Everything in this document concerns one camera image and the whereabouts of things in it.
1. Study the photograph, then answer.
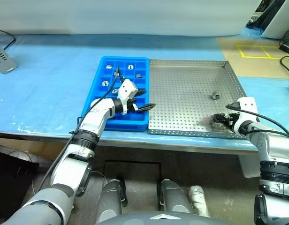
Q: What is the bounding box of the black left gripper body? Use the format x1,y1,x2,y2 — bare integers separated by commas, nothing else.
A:
128,95,141,113

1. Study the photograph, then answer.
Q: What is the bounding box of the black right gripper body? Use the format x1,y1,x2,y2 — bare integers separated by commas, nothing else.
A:
219,112,240,129

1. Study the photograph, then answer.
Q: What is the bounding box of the blue compartment tray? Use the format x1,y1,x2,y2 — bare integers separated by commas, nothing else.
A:
80,55,150,132

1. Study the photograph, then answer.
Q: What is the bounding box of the black plastic bin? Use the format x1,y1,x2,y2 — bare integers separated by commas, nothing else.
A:
0,150,39,214

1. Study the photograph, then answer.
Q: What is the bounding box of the perforated metal tray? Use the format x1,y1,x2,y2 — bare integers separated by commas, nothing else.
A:
147,59,260,139

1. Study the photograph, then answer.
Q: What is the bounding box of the brown board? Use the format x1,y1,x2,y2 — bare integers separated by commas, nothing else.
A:
216,37,289,79

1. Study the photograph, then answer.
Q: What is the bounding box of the yellow tape outline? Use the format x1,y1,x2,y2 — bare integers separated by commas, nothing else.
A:
236,45,285,59

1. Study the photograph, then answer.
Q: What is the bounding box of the white bin under table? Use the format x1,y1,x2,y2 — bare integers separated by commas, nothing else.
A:
238,156,262,179

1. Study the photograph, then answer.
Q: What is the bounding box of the dark floor plate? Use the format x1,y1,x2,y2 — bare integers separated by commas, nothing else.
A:
104,160,162,187

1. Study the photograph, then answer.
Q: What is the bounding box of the black flat device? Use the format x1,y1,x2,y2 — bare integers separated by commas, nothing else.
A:
279,43,289,57

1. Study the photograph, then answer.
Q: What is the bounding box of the blue plastic table cover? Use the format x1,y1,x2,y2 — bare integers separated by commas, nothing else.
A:
0,34,289,154

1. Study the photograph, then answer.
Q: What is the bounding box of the white robot foot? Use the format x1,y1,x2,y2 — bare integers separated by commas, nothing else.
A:
188,185,211,218

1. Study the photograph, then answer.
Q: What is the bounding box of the grey right robot thigh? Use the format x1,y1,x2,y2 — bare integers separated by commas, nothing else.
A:
156,179,194,213

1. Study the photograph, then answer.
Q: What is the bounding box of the grey robot thigh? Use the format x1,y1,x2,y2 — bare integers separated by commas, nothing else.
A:
156,179,194,213
96,179,126,223

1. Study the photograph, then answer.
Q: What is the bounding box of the black angled equipment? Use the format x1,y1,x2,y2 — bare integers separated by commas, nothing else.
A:
245,0,280,30

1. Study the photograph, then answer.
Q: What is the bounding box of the white equipment panel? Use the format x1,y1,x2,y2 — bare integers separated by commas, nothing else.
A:
260,0,289,39

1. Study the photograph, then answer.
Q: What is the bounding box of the grey left robot thigh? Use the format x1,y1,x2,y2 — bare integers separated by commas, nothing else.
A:
96,179,126,223

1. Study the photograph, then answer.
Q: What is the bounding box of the grey robot torso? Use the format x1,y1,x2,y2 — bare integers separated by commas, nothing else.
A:
95,210,229,225

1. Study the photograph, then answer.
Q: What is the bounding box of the grey vented metal device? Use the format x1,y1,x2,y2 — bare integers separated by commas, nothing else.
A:
0,37,18,75

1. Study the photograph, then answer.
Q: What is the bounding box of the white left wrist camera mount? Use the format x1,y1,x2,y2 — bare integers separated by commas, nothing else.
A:
116,79,137,115

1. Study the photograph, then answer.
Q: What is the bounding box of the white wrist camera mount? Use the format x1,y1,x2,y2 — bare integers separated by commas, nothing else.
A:
233,97,258,135
116,79,137,115

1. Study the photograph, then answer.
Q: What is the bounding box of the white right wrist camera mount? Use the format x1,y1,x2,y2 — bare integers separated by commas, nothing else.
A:
233,97,258,135

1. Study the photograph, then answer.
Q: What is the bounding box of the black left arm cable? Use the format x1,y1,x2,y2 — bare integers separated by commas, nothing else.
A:
38,66,126,192

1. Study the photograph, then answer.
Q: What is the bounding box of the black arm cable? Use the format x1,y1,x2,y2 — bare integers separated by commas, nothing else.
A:
38,66,126,192
232,105,289,145

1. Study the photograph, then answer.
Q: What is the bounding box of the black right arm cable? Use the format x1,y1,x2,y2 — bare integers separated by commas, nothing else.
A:
232,105,289,145

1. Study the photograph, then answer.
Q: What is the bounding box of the black looping cable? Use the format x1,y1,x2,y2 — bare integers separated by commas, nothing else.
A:
279,56,289,78

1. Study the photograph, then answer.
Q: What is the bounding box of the black device cable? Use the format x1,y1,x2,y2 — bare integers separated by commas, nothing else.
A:
0,30,16,51

